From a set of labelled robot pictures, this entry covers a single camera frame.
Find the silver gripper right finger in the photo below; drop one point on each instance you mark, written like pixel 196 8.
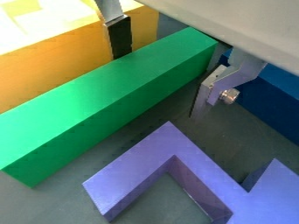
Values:
pixel 219 86

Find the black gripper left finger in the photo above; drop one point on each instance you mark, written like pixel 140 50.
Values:
pixel 118 23

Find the green rectangular block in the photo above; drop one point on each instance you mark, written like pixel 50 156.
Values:
pixel 48 131

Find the yellow puzzle board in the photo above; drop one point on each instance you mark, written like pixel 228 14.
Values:
pixel 52 41

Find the blue rectangular block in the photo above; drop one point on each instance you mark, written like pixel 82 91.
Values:
pixel 271 98

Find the purple puzzle piece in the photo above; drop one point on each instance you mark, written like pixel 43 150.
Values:
pixel 266 199

